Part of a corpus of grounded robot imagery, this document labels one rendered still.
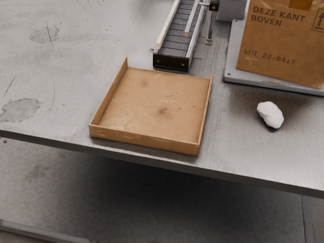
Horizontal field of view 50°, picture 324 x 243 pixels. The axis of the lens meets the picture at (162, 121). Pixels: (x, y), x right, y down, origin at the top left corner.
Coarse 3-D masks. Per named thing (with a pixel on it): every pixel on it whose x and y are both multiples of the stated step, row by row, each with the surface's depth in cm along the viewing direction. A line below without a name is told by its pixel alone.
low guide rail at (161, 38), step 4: (176, 0) 119; (176, 4) 117; (172, 8) 114; (176, 8) 118; (172, 12) 112; (168, 16) 110; (172, 16) 112; (168, 20) 108; (164, 24) 106; (168, 24) 107; (164, 28) 104; (168, 28) 108; (164, 32) 103; (160, 36) 101; (164, 36) 104; (160, 40) 99; (156, 44) 99; (160, 44) 99; (156, 48) 100
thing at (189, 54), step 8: (208, 0) 138; (200, 16) 119; (200, 24) 119; (192, 40) 107; (192, 48) 104; (160, 56) 101; (168, 56) 101; (160, 64) 103; (168, 64) 103; (176, 64) 102; (184, 64) 101
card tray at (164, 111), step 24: (120, 72) 97; (144, 72) 102; (120, 96) 93; (144, 96) 94; (168, 96) 94; (192, 96) 94; (96, 120) 84; (120, 120) 87; (144, 120) 87; (168, 120) 87; (192, 120) 87; (144, 144) 80; (168, 144) 78; (192, 144) 77
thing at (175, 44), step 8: (184, 0) 127; (192, 0) 127; (200, 0) 127; (184, 8) 122; (200, 8) 123; (176, 16) 118; (184, 16) 118; (176, 24) 114; (184, 24) 114; (192, 24) 114; (168, 32) 110; (176, 32) 110; (192, 32) 110; (168, 40) 106; (176, 40) 106; (184, 40) 106; (160, 48) 103; (168, 48) 103; (176, 48) 103; (184, 48) 103; (176, 56) 100; (184, 56) 100
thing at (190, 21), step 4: (196, 0) 108; (196, 4) 106; (192, 8) 104; (196, 8) 105; (192, 12) 103; (192, 16) 101; (188, 20) 99; (192, 20) 100; (188, 24) 97; (188, 28) 95; (184, 32) 94; (188, 32) 94
